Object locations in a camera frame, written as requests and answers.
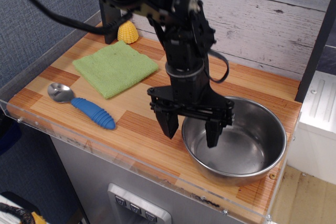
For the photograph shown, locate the green microfiber cloth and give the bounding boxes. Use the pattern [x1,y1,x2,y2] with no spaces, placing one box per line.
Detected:
[73,41,159,99]

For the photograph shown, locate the stainless steel bowl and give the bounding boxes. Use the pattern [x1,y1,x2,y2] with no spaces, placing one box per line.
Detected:
[182,97,287,186]

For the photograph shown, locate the silver dispenser button panel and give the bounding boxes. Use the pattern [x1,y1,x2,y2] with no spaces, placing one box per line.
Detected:
[108,183,172,223]

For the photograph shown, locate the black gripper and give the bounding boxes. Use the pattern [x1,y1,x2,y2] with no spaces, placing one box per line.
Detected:
[148,63,234,148]

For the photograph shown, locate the yellow toy corn cob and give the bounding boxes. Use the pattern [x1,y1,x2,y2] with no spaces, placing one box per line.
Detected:
[117,20,139,44]

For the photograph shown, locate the yellow object bottom left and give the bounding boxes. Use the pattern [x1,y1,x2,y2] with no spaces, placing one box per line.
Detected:
[31,212,47,224]

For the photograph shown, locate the dark vertical post left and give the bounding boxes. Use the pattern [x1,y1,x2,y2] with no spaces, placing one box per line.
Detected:
[98,0,122,45]

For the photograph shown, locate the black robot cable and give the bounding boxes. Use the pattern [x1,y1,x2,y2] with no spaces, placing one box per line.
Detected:
[6,0,133,36]

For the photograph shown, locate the dark vertical post right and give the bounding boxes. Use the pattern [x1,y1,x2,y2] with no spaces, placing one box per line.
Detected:
[295,0,335,103]

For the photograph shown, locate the silver toy fridge cabinet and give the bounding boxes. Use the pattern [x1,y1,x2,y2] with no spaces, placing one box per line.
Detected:
[51,137,240,223]

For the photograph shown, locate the clear acrylic table guard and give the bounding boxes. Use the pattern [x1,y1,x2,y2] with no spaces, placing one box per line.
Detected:
[1,8,286,223]

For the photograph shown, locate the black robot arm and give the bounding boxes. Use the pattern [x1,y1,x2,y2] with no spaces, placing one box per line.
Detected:
[101,0,234,148]

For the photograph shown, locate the dark vertical post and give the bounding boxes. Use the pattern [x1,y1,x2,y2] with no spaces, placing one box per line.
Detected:
[295,0,335,103]
[98,0,122,45]

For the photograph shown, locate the white ribbed box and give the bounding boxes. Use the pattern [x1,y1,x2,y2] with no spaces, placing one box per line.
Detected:
[287,71,335,184]

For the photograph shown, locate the blue handled metal spoon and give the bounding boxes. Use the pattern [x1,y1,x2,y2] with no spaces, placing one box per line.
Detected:
[47,83,116,130]

